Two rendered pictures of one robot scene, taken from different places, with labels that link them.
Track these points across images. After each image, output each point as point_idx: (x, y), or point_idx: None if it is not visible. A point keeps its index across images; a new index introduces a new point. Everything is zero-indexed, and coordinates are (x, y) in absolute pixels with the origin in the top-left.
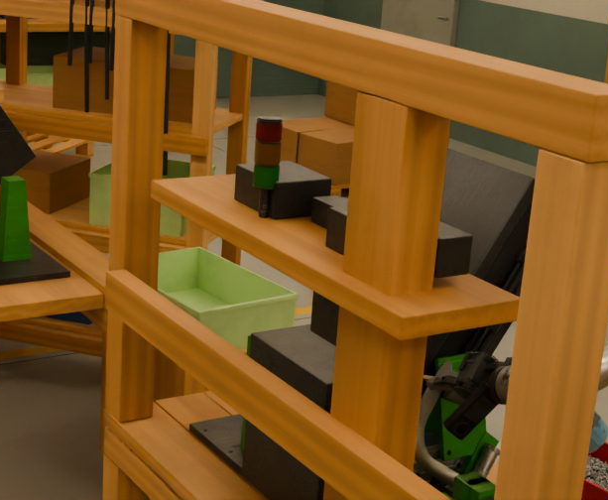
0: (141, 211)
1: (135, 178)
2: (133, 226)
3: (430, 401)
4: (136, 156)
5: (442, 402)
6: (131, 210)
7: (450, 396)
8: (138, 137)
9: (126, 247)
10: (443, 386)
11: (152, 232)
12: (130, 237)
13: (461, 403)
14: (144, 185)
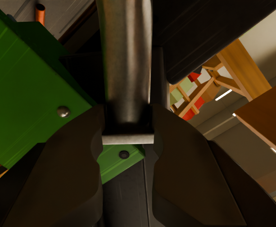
0: (241, 61)
1: (255, 73)
2: (241, 51)
3: (134, 74)
4: (261, 82)
5: (69, 93)
6: (247, 57)
7: (97, 138)
8: (266, 90)
9: (238, 39)
10: (210, 178)
11: (228, 55)
12: (239, 45)
13: (47, 160)
14: (248, 73)
